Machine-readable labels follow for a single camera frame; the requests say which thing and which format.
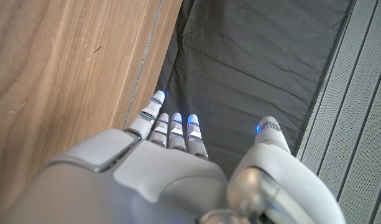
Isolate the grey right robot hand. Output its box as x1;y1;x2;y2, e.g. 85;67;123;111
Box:
0;90;346;224

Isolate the black backdrop cloth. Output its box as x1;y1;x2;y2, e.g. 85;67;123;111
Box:
154;0;357;181

